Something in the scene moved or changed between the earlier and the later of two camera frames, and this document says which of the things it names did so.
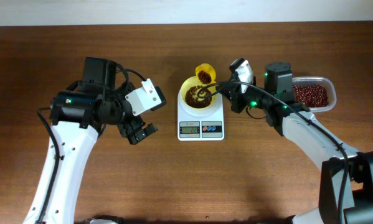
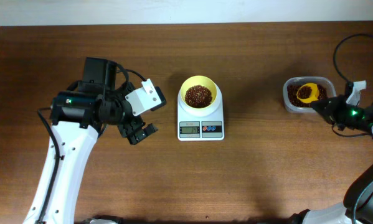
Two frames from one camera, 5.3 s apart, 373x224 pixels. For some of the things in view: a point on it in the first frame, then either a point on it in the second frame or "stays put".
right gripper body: [252, 97] to [345, 114]
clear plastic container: [317, 94] stays put
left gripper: [135, 137] stays put
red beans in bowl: [195, 103] stays put
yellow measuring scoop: [208, 68] to [314, 96]
